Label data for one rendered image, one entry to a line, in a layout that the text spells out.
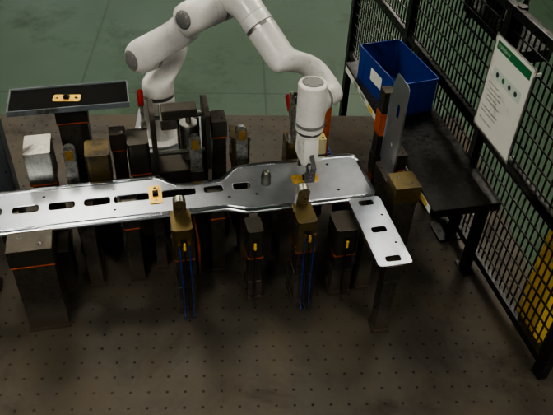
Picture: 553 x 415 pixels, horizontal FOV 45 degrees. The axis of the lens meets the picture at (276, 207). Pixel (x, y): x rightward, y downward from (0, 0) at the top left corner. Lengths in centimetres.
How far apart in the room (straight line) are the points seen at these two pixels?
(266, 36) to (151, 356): 97
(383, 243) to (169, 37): 97
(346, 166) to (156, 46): 75
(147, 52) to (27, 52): 280
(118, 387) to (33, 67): 325
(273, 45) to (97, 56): 310
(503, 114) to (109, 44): 353
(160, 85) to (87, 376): 106
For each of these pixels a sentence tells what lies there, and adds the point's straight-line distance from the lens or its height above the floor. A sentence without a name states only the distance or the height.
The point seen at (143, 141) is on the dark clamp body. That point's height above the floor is 108.
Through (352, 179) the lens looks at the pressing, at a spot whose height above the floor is 100.
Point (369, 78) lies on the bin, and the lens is 251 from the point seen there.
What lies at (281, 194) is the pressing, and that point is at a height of 100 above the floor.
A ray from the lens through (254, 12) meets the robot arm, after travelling 196.
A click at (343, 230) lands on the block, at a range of 197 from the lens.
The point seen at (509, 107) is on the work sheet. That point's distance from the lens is 203.
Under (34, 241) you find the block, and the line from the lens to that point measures 192.
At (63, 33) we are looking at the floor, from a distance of 530.
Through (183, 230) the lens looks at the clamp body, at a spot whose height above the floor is 105.
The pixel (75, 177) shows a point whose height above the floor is 101.
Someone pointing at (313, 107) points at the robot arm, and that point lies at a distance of 191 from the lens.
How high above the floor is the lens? 231
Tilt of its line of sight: 41 degrees down
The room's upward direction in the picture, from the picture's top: 3 degrees clockwise
